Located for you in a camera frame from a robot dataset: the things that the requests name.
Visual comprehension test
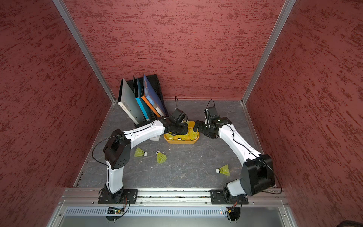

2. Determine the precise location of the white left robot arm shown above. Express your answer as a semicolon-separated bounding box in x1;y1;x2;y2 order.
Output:
99;114;188;204

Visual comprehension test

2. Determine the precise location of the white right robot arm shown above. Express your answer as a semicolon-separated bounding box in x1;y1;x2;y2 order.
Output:
193;118;275;198

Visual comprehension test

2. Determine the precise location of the yellow plastic storage box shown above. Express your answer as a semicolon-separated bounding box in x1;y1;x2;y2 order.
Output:
164;121;200;144

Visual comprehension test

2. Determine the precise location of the green shuttlecock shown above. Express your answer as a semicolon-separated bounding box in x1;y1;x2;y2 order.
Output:
156;151;167;164
134;147;148;157

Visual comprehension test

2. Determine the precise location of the teal book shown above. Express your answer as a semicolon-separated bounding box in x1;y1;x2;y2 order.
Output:
133;78;151;121

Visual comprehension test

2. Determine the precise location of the green shuttlecock eleventh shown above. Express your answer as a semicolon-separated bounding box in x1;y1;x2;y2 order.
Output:
216;165;230;176

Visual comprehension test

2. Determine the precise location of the orange blue book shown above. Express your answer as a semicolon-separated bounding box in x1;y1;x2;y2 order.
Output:
142;75;167;117

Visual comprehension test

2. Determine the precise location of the black mesh file organizer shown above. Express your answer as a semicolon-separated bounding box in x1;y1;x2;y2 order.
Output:
118;74;169;127

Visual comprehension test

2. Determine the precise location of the white grey book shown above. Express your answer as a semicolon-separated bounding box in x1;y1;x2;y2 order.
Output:
118;79;143;125

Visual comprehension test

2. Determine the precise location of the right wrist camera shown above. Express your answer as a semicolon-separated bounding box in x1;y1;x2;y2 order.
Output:
204;106;220;124

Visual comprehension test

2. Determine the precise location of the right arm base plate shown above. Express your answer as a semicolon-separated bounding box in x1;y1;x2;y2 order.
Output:
210;190;249;205

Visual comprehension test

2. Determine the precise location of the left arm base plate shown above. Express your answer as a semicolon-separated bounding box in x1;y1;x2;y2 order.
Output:
98;188;139;205

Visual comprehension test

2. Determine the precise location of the right aluminium corner post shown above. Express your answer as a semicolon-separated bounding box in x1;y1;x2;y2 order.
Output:
242;0;296;106

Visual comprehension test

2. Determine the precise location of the aluminium corner post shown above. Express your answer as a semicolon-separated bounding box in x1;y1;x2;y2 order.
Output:
242;0;296;106
53;0;116;105

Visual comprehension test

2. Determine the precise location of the left aluminium corner post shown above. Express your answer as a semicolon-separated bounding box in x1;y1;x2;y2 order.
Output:
53;0;116;105

